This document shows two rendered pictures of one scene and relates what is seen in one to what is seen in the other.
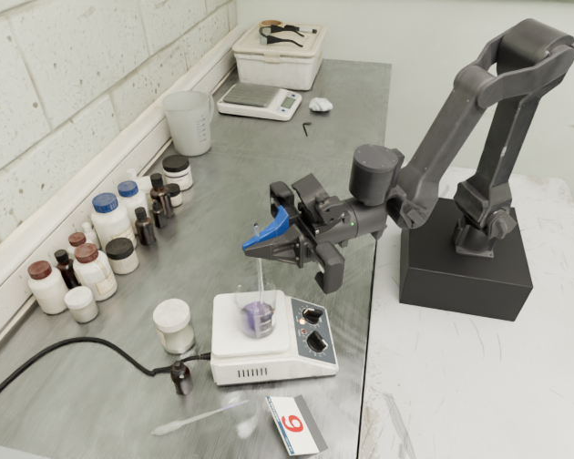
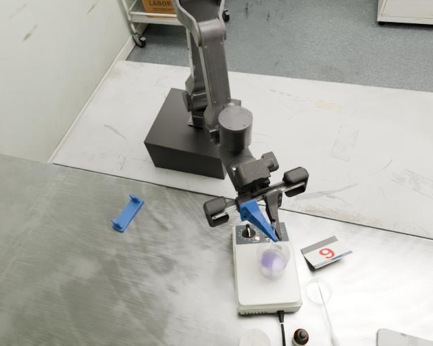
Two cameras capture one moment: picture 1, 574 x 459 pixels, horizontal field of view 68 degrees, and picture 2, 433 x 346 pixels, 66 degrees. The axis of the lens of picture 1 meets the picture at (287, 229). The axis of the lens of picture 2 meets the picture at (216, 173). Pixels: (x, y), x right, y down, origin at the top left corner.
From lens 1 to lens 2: 0.53 m
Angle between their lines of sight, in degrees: 50
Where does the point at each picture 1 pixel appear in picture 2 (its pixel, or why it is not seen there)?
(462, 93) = (213, 42)
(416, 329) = not seen: hidden behind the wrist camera
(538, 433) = (313, 132)
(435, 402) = not seen: hidden behind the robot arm
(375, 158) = (240, 117)
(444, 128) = (219, 70)
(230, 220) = (105, 311)
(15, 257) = not seen: outside the picture
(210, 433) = (333, 313)
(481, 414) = (304, 154)
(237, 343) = (289, 281)
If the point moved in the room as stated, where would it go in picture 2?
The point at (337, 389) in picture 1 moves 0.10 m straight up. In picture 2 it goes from (294, 226) to (297, 207)
